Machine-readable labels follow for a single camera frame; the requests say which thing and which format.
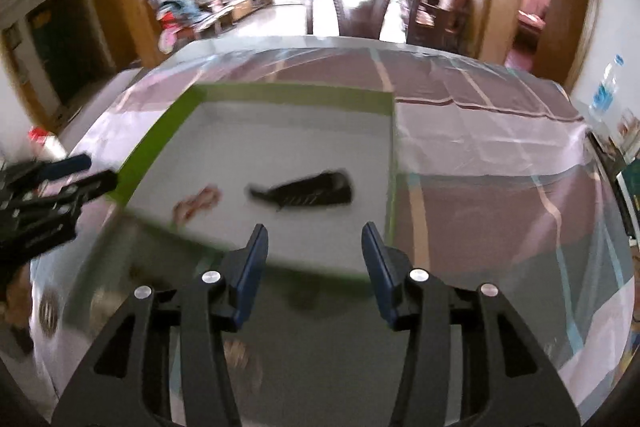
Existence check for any brown armchair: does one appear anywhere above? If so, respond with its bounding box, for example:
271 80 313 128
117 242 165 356
419 0 474 45

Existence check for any clear water bottle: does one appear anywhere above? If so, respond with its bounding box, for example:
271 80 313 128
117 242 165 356
590 54 627 118

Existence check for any brown round trinket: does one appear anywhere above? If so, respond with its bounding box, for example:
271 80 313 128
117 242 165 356
220 337 257 379

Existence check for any dark round trinket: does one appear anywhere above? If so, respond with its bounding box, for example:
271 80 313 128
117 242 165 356
37 289 64 334

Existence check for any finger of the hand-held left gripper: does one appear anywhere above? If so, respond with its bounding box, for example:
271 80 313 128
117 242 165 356
0 154 93 198
0 171 119 238

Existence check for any red capped container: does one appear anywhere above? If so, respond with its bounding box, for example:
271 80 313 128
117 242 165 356
27 127 57 154

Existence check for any green cardboard box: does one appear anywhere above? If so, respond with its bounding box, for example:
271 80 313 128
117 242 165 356
107 84 401 283

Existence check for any striped pastel tablecloth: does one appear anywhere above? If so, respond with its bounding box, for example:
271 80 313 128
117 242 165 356
30 34 633 427

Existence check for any black hair clip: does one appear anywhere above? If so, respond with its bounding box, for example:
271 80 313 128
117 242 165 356
247 169 356 210

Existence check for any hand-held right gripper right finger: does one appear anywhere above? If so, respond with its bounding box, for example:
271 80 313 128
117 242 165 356
361 222 583 427

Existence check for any dark green door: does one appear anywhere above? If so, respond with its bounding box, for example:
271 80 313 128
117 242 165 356
25 0 121 118

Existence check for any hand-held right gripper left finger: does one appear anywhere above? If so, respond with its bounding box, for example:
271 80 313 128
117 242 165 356
50 223 269 427

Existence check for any wooden television cabinet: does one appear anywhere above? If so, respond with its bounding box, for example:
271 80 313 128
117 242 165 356
200 0 277 28

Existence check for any pink hair tie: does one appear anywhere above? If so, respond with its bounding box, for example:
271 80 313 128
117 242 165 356
172 186 223 225

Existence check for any pile of colourful clothes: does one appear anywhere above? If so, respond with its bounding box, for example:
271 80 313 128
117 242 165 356
147 0 202 54

